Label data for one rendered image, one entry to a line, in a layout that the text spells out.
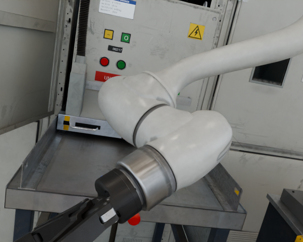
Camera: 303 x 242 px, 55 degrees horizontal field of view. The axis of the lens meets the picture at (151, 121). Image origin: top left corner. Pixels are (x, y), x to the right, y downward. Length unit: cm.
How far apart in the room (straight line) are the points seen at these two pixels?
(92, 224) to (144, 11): 83
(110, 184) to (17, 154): 109
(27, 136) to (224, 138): 109
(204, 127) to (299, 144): 125
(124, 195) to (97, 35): 74
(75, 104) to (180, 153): 60
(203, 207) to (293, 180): 102
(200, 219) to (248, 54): 45
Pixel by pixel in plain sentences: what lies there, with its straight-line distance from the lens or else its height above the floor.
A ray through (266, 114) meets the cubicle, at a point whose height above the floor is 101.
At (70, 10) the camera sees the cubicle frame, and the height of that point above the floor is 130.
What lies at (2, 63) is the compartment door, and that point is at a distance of 108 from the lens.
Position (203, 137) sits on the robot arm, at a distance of 46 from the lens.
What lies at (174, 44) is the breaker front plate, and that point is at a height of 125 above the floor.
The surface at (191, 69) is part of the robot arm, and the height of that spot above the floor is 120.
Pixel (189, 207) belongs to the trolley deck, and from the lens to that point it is 80.
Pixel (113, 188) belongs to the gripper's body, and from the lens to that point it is 41.
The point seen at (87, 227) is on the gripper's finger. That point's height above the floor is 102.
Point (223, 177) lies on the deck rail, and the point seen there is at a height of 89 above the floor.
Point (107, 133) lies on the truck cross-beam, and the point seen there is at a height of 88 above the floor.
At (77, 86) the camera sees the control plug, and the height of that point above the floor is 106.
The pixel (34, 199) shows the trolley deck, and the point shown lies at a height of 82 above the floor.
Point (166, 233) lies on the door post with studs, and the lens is 170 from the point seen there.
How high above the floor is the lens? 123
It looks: 15 degrees down
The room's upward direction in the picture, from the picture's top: 12 degrees clockwise
